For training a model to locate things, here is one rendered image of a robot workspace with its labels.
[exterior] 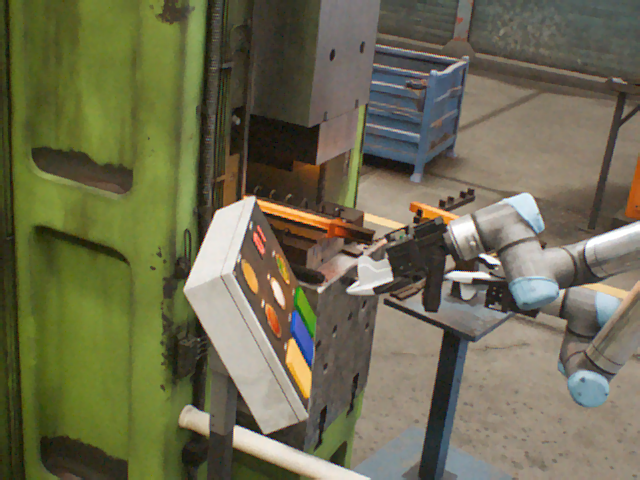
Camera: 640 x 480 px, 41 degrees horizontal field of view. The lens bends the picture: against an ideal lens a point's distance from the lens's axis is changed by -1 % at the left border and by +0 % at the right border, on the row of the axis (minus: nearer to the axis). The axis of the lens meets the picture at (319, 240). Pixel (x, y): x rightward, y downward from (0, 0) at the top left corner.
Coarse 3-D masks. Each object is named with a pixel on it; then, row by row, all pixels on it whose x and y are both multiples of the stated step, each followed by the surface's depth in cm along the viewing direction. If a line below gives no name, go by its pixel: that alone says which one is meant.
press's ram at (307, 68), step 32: (288, 0) 171; (320, 0) 168; (352, 0) 180; (256, 32) 176; (288, 32) 173; (320, 32) 171; (352, 32) 184; (256, 64) 179; (288, 64) 175; (320, 64) 174; (352, 64) 189; (256, 96) 181; (288, 96) 177; (320, 96) 178; (352, 96) 193
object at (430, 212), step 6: (414, 204) 239; (420, 204) 240; (414, 210) 239; (426, 210) 237; (432, 210) 236; (438, 210) 236; (426, 216) 237; (432, 216) 236; (444, 216) 233; (450, 216) 233; (456, 216) 233; (540, 240) 220
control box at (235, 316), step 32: (224, 224) 149; (256, 224) 150; (224, 256) 134; (256, 256) 143; (192, 288) 128; (224, 288) 128; (256, 288) 136; (288, 288) 155; (224, 320) 130; (256, 320) 130; (288, 320) 147; (224, 352) 132; (256, 352) 132; (256, 384) 134; (288, 384) 134; (256, 416) 136; (288, 416) 136
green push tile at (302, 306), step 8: (296, 296) 158; (304, 296) 161; (296, 304) 155; (304, 304) 159; (304, 312) 157; (312, 312) 162; (304, 320) 156; (312, 320) 160; (312, 328) 158; (312, 336) 157
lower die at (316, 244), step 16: (288, 208) 213; (288, 224) 203; (304, 224) 203; (288, 240) 197; (304, 240) 198; (320, 240) 198; (336, 240) 207; (288, 256) 196; (304, 256) 194; (320, 256) 201
